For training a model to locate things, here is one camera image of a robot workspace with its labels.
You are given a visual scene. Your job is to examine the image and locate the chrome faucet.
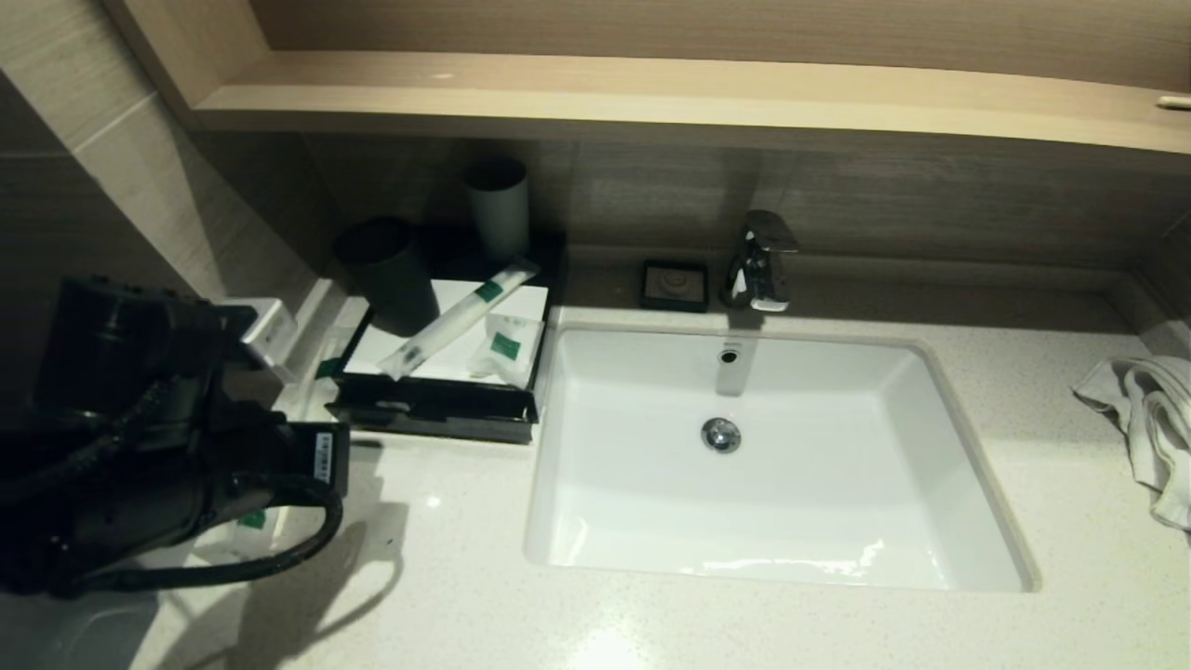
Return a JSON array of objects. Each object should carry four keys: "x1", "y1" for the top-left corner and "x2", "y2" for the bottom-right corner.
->
[{"x1": 721, "y1": 210, "x2": 801, "y2": 314}]

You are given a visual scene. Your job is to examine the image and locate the black box with white top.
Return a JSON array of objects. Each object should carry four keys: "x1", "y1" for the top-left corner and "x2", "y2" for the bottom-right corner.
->
[{"x1": 326, "y1": 277, "x2": 552, "y2": 396}]

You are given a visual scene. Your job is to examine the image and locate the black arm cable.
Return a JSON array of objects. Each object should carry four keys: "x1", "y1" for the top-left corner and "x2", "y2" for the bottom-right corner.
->
[{"x1": 56, "y1": 470, "x2": 347, "y2": 596}]

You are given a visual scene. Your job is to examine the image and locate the grey cup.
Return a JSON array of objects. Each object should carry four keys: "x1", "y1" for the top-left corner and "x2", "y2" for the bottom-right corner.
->
[{"x1": 463, "y1": 158, "x2": 531, "y2": 263}]

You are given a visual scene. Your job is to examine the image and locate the black square soap dish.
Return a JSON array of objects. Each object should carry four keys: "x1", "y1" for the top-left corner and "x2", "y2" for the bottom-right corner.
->
[{"x1": 639, "y1": 260, "x2": 711, "y2": 314}]

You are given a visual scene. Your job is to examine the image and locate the black glossy tray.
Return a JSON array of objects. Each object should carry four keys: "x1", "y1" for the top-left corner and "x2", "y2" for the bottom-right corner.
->
[{"x1": 409, "y1": 223, "x2": 570, "y2": 327}]

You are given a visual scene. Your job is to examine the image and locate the long white toothbrush packet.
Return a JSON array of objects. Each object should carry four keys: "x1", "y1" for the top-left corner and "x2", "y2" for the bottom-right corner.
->
[
  {"x1": 279, "y1": 326, "x2": 355, "y2": 420},
  {"x1": 377, "y1": 259, "x2": 542, "y2": 381}
]

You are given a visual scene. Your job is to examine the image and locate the light wooden shelf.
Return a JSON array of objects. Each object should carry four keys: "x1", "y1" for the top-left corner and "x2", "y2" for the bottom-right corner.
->
[{"x1": 102, "y1": 0, "x2": 1191, "y2": 154}]

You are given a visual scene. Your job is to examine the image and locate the white towel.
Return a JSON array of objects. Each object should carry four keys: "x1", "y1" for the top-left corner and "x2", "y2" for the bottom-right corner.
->
[{"x1": 1070, "y1": 355, "x2": 1191, "y2": 533}]

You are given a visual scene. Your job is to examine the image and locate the white ceramic sink basin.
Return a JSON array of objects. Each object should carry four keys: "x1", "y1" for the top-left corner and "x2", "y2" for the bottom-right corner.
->
[{"x1": 523, "y1": 321, "x2": 1041, "y2": 595}]

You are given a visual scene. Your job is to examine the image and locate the small white rectangular block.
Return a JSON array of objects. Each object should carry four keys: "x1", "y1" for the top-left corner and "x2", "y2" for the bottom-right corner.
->
[{"x1": 228, "y1": 296, "x2": 301, "y2": 384}]

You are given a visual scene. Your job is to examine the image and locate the black cup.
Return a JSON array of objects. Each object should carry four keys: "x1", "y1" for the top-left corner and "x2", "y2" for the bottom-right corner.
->
[{"x1": 333, "y1": 217, "x2": 441, "y2": 338}]

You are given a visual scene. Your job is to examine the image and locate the small white green-label sachet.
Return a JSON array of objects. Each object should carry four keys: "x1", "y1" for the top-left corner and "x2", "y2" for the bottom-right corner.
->
[
  {"x1": 191, "y1": 505, "x2": 280, "y2": 566},
  {"x1": 468, "y1": 313, "x2": 547, "y2": 389}
]

